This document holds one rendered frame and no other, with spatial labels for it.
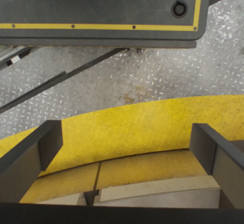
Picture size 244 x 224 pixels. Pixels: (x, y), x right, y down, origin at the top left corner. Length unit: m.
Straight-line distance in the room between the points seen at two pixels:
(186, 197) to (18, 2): 0.79
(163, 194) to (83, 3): 0.64
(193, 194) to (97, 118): 0.51
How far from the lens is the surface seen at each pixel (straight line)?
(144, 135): 0.90
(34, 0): 0.55
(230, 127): 1.02
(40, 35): 0.54
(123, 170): 0.86
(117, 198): 0.70
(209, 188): 0.73
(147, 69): 0.81
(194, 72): 0.87
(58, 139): 0.16
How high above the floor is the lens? 0.80
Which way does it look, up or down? 75 degrees down
